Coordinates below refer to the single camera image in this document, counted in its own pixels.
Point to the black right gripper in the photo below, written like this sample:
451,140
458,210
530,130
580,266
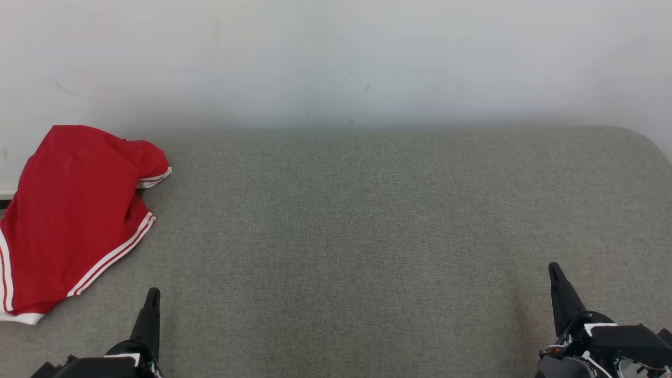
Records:
630,346

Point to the red shirt with white sleeves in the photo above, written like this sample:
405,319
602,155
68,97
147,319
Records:
79,184

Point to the white wall baseboard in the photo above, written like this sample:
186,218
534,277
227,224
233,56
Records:
6,192

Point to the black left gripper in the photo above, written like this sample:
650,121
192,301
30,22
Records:
115,365

